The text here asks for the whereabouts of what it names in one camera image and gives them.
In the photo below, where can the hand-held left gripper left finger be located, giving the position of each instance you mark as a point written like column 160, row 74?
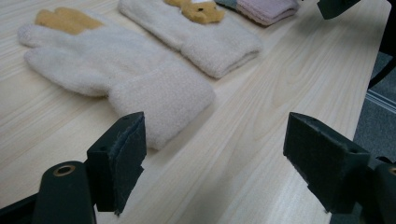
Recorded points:
column 121, row 155

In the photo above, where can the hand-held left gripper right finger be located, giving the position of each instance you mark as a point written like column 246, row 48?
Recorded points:
column 327, row 165

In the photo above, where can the cream glove with yellow bear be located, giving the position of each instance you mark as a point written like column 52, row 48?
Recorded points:
column 214, row 46
column 124, row 74

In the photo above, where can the grey folded cloth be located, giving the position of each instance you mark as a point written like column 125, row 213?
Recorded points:
column 267, row 11

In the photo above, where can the metal floor rail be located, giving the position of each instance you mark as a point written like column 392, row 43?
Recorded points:
column 383, row 101

